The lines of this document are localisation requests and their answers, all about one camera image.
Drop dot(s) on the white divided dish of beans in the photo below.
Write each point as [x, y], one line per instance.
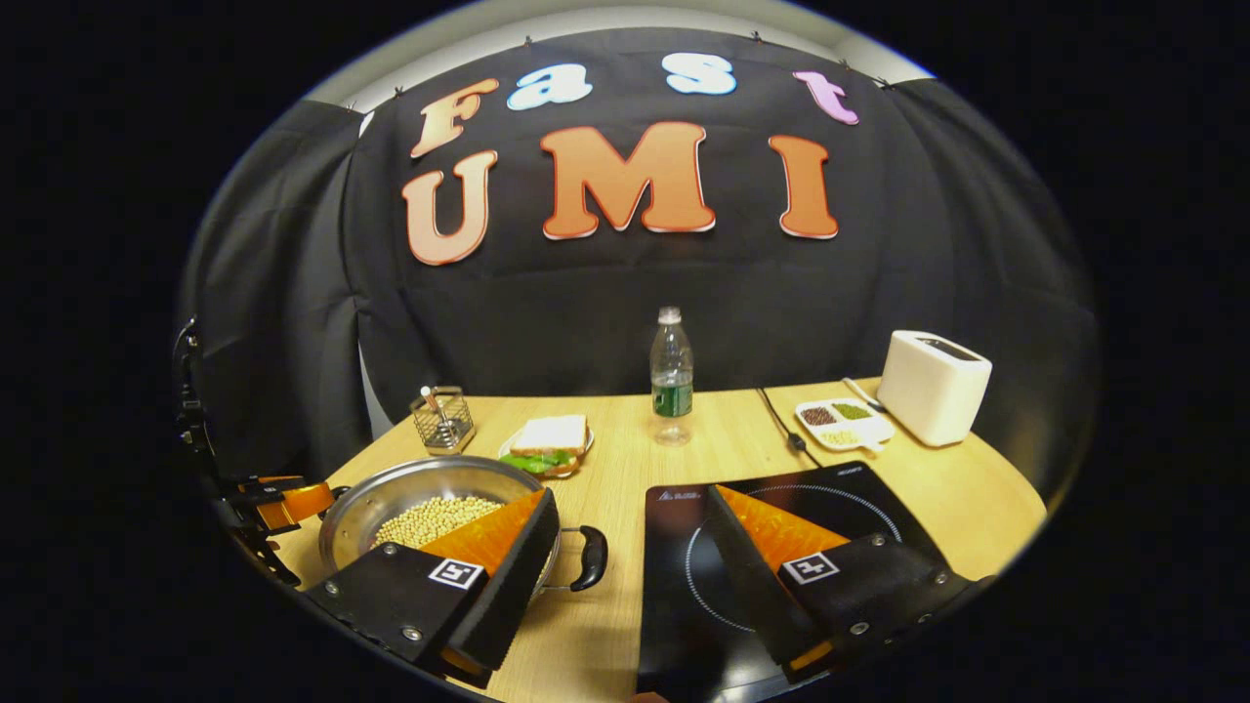
[869, 430]

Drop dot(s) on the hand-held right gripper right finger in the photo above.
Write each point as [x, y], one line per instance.
[752, 586]

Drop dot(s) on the black induction cooktop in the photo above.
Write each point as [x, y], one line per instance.
[684, 635]

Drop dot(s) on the white toaster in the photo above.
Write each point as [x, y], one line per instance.
[928, 400]

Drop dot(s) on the black backdrop cloth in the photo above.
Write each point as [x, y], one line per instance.
[586, 312]

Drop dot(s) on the clear plastic water bottle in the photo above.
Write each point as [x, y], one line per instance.
[671, 391]

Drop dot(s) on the small white-tipped utensil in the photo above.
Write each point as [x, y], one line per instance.
[431, 400]

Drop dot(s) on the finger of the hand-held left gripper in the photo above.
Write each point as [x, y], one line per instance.
[305, 503]

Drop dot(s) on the heap of yellow soybeans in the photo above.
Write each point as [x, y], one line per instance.
[430, 522]

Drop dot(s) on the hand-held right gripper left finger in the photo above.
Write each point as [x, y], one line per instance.
[518, 586]

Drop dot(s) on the sandwich with lettuce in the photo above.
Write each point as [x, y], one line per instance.
[547, 434]

